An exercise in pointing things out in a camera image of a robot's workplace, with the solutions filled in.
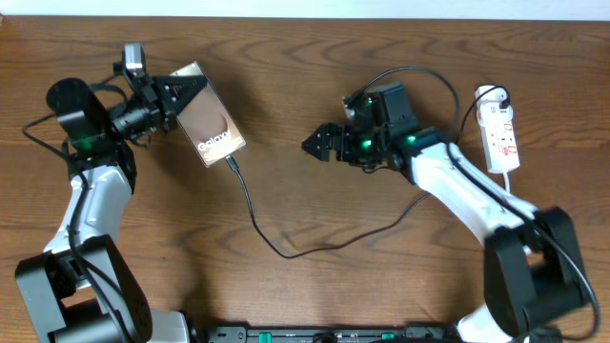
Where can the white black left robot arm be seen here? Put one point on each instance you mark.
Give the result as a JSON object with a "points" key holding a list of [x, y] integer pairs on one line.
{"points": [[80, 288]]}

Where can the silver smartphone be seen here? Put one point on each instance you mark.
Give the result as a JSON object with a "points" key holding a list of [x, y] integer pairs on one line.
{"points": [[207, 123]]}

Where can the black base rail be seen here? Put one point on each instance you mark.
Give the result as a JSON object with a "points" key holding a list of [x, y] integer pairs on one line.
{"points": [[411, 333]]}

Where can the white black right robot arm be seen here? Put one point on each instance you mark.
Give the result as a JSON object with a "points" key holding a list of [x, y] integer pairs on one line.
{"points": [[533, 269]]}

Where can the white power strip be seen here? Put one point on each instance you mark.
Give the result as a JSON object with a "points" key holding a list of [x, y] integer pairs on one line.
{"points": [[499, 142]]}

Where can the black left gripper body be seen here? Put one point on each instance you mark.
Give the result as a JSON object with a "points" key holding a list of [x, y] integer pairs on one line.
{"points": [[142, 113]]}

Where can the white USB charger adapter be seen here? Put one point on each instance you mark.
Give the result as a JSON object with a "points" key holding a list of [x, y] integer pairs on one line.
{"points": [[491, 111]]}

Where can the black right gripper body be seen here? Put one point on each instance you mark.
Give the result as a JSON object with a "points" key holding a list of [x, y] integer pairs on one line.
{"points": [[361, 148]]}

